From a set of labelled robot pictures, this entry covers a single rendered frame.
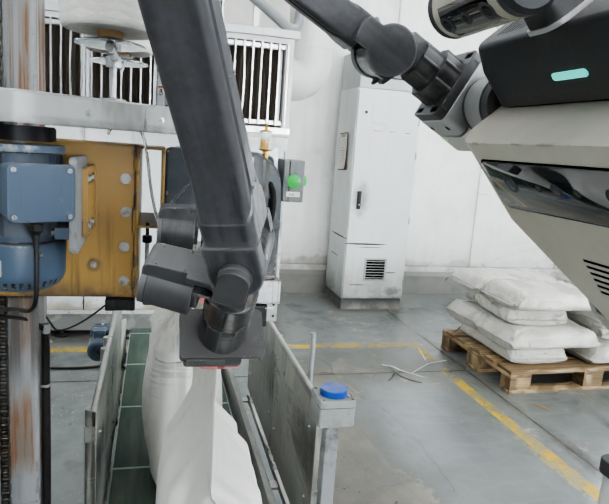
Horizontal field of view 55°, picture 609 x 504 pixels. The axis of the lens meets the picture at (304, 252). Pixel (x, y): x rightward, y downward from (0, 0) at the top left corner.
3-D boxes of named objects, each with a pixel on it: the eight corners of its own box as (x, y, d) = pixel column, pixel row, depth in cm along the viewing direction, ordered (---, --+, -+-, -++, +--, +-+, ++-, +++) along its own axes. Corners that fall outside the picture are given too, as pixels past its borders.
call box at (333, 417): (354, 427, 126) (357, 400, 125) (318, 428, 124) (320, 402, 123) (343, 410, 133) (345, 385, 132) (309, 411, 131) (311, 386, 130)
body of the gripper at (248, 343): (179, 315, 74) (182, 286, 68) (258, 316, 77) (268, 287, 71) (178, 363, 71) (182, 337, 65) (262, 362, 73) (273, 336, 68)
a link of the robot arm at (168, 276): (253, 278, 57) (269, 223, 63) (136, 244, 56) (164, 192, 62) (231, 352, 64) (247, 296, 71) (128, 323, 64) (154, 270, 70)
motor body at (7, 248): (59, 295, 100) (59, 146, 96) (-41, 295, 96) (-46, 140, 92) (71, 275, 114) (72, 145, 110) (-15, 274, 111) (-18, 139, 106)
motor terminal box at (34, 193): (76, 237, 96) (76, 165, 94) (8, 240, 89) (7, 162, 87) (60, 229, 102) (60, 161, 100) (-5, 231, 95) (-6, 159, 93)
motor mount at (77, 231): (85, 255, 100) (86, 158, 97) (43, 254, 98) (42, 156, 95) (100, 230, 127) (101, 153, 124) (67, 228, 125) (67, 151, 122)
